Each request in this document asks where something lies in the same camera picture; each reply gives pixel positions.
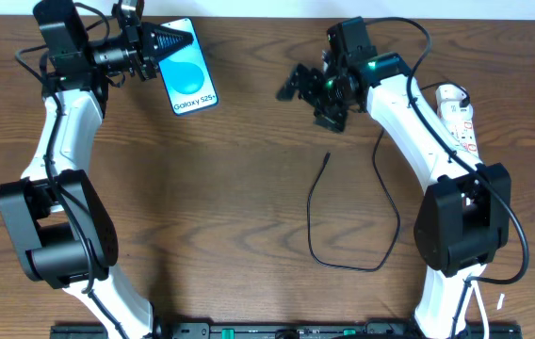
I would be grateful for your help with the white paper tag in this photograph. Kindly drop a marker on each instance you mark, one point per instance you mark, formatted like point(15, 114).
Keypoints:
point(500, 301)

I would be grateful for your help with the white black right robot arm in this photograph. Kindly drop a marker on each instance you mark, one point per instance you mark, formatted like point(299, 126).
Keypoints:
point(465, 216)

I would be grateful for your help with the white power strip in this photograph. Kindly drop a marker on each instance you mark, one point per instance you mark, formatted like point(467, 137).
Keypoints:
point(461, 127)

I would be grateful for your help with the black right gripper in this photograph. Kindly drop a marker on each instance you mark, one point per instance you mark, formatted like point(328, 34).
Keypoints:
point(321, 98)

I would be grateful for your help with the white USB charger adapter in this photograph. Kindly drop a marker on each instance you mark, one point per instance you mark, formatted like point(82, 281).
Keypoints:
point(453, 104)

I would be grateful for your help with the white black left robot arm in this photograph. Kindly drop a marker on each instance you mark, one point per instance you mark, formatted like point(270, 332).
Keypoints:
point(58, 226)

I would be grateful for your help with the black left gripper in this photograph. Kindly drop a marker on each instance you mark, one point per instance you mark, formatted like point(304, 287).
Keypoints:
point(144, 52)

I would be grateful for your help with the blue Galaxy smartphone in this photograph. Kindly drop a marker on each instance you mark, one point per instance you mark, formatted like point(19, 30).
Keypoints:
point(186, 77)

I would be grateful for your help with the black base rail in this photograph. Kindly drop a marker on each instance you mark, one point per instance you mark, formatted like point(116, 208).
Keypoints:
point(378, 328)

